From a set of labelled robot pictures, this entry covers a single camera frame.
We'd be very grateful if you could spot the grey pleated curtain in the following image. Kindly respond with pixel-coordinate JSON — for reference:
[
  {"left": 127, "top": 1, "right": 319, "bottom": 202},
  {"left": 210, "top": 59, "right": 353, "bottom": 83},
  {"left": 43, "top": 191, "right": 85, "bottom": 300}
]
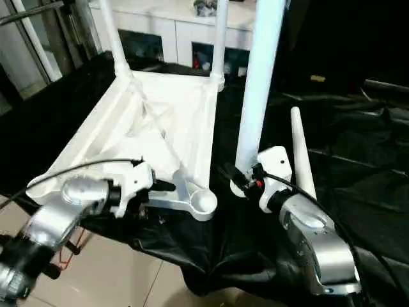
[{"left": 41, "top": 0, "right": 104, "bottom": 75}]

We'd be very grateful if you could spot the black fabric case gold label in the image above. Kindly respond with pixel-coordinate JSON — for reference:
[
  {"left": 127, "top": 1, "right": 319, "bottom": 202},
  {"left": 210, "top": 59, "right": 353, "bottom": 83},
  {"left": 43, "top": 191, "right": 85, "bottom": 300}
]
[{"left": 281, "top": 0, "right": 409, "bottom": 94}]

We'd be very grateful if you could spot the black folding table frame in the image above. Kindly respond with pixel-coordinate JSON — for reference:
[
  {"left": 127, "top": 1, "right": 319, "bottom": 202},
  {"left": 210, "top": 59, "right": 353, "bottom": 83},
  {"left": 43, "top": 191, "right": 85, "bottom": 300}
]
[{"left": 47, "top": 229, "right": 88, "bottom": 279}]

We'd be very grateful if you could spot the red cable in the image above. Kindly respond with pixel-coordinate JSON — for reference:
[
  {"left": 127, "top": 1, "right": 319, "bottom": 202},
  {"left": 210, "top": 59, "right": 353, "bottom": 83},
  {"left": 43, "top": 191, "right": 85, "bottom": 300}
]
[{"left": 58, "top": 231, "right": 86, "bottom": 267}]

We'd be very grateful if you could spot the clear bag of black parts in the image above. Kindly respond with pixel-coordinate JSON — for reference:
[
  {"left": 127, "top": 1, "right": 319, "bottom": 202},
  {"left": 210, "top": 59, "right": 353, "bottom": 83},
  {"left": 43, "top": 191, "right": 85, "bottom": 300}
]
[{"left": 192, "top": 0, "right": 220, "bottom": 17}]

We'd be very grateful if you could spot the black plastic mat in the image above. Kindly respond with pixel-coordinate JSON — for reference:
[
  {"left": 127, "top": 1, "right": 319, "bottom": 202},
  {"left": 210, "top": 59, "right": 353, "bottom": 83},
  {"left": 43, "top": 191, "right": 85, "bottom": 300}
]
[{"left": 0, "top": 51, "right": 409, "bottom": 298}]

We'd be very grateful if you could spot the white plastic table top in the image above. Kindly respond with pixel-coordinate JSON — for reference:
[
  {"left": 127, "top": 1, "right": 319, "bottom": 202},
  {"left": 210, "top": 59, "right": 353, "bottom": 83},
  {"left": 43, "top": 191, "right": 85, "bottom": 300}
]
[{"left": 24, "top": 68, "right": 225, "bottom": 223}]

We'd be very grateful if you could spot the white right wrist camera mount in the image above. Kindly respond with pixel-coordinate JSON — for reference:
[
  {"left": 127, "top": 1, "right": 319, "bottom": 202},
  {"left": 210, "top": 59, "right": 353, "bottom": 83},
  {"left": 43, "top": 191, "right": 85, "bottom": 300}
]
[{"left": 254, "top": 145, "right": 294, "bottom": 214}]

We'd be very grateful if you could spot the white plastic table leg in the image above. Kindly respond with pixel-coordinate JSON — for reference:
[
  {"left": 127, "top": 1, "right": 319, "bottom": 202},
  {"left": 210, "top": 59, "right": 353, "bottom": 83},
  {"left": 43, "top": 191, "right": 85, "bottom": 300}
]
[
  {"left": 208, "top": 0, "right": 230, "bottom": 93},
  {"left": 98, "top": 0, "right": 132, "bottom": 78},
  {"left": 289, "top": 106, "right": 318, "bottom": 201},
  {"left": 229, "top": 0, "right": 288, "bottom": 198}
]

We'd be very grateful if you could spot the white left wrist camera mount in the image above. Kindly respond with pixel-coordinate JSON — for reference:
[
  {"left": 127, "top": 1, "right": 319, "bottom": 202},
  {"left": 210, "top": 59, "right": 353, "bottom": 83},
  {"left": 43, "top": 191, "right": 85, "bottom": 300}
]
[{"left": 111, "top": 159, "right": 157, "bottom": 221}]

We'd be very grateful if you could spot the white cabinet with glass doors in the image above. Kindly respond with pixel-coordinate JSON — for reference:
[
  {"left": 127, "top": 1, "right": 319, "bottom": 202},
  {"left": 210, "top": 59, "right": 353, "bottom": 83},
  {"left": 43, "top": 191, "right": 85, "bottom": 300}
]
[{"left": 88, "top": 0, "right": 257, "bottom": 77}]

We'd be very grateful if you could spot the metal stand with clamp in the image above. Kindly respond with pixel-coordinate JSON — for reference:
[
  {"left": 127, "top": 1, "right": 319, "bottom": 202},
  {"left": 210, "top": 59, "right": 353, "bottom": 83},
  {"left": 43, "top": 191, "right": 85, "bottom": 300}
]
[{"left": 0, "top": 0, "right": 72, "bottom": 27}]

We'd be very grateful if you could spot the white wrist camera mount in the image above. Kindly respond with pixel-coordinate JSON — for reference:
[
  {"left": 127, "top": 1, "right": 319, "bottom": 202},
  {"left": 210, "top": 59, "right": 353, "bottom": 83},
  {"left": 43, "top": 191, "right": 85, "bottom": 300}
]
[
  {"left": 254, "top": 145, "right": 294, "bottom": 214},
  {"left": 111, "top": 159, "right": 157, "bottom": 221}
]

